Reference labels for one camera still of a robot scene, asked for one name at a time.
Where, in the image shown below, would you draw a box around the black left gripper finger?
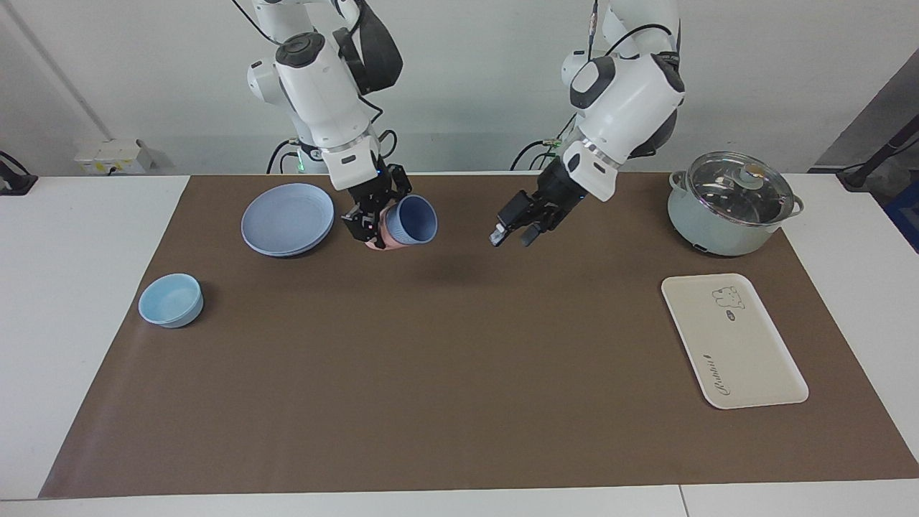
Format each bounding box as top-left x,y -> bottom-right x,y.
490,190 -> 536,247
518,214 -> 550,248

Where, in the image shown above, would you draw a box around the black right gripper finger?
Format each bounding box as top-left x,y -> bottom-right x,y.
388,164 -> 414,209
341,203 -> 381,243

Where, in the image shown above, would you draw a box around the pink plastic cup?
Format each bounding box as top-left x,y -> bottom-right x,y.
364,202 -> 407,252

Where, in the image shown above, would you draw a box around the blue plastic cup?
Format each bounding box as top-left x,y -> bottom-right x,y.
391,195 -> 439,247

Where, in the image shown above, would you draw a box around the cream rabbit print tray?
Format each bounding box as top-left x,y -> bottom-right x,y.
661,273 -> 810,411

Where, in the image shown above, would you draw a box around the blue plastic plate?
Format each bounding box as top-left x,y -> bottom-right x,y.
241,182 -> 336,259

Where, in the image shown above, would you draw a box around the pale green cooking pot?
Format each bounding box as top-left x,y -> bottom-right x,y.
667,171 -> 804,258

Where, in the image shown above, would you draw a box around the brown table mat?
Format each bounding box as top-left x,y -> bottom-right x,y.
38,172 -> 919,500

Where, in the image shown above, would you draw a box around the glass pot lid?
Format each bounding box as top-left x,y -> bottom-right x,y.
686,151 -> 795,228

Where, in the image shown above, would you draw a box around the light blue bowl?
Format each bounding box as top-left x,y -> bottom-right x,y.
138,273 -> 205,330

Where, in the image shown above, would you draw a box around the black stand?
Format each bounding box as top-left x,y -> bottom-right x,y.
836,133 -> 919,192

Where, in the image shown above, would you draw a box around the blue box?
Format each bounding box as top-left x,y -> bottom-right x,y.
883,180 -> 919,253

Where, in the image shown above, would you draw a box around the black left base cables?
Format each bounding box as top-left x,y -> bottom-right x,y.
510,113 -> 577,172

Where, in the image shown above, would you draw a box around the black base cables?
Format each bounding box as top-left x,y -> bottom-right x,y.
510,113 -> 577,172
266,136 -> 304,175

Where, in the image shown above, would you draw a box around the black right base cables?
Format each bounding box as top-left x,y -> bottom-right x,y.
266,136 -> 304,175

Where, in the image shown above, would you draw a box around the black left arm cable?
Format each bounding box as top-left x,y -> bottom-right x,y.
587,0 -> 674,64

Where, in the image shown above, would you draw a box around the white wall power strip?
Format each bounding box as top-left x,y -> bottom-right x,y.
73,138 -> 156,176

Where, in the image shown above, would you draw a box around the black clamp mount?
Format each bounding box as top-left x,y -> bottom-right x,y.
0,151 -> 39,196

